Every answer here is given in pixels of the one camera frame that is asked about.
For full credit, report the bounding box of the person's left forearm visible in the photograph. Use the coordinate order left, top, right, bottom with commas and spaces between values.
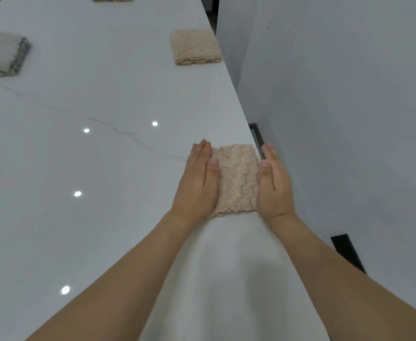
25, 209, 204, 341

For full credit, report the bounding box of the beige textured towel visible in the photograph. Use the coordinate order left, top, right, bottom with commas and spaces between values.
170, 29, 223, 66
209, 143, 260, 218

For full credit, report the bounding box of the person's left hand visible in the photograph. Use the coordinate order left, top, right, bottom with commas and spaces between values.
170, 139, 221, 224

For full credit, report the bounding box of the white towel with grey trim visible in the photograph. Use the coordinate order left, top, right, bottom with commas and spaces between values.
0, 31, 32, 78

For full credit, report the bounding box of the person's right hand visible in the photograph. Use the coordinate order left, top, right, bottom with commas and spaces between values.
257, 144, 297, 224

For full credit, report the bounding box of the person's right forearm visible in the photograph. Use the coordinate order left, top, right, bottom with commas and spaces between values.
268, 212, 416, 341

